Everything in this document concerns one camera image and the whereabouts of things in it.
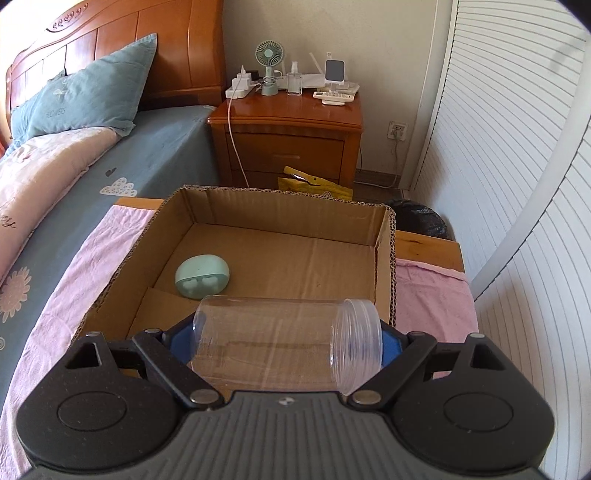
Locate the bed with blue sheet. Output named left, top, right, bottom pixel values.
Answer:
left=0, top=104, right=220, bottom=407

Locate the white power strip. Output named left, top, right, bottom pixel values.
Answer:
left=225, top=76, right=262, bottom=99

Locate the white louvered door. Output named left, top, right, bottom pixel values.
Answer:
left=409, top=0, right=591, bottom=480

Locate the green desk fan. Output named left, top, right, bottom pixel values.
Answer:
left=255, top=41, right=283, bottom=96

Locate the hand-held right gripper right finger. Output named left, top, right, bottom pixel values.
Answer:
left=348, top=323, right=509, bottom=411

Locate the white router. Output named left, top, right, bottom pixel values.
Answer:
left=300, top=53, right=331, bottom=90

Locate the white smart display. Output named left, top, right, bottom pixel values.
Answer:
left=324, top=52, right=347, bottom=93

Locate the clear spray bottle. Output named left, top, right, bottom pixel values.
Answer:
left=286, top=60, right=303, bottom=95

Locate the cardboard box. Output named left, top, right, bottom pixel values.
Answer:
left=76, top=185, right=399, bottom=402

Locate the wooden headboard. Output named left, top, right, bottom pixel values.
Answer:
left=4, top=0, right=227, bottom=139

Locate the mint green earbud case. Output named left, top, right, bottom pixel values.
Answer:
left=174, top=256, right=232, bottom=299

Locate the blue pillow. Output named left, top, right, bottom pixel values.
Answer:
left=9, top=33, right=158, bottom=139

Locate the clear plastic jar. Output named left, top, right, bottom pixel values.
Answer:
left=191, top=294, right=384, bottom=395

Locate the white charging cable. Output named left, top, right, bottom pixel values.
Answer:
left=226, top=90, right=250, bottom=188

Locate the black trash bag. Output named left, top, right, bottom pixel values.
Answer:
left=385, top=198, right=450, bottom=240

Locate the pink floral quilt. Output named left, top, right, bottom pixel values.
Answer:
left=0, top=124, right=123, bottom=283

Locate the pink cloth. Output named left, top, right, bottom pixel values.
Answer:
left=0, top=205, right=481, bottom=478

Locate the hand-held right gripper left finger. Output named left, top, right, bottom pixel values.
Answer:
left=65, top=315, right=227, bottom=411

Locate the wooden nightstand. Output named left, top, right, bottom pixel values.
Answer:
left=207, top=90, right=363, bottom=190

